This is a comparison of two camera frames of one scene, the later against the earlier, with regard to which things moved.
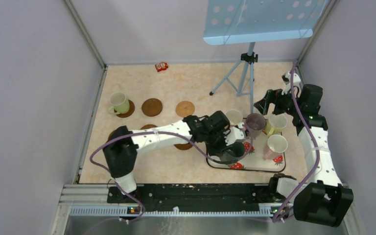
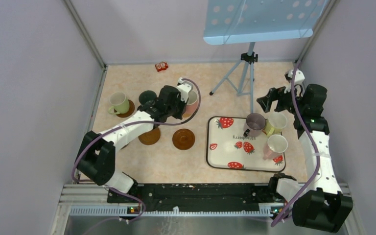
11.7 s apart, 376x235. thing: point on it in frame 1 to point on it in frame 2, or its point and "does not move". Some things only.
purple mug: [255, 123] does not move
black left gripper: [213, 151] to [178, 114]
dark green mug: [234, 152] to [146, 96]
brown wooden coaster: [131, 108] does not move
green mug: [118, 100] does not move
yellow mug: [274, 124] does not move
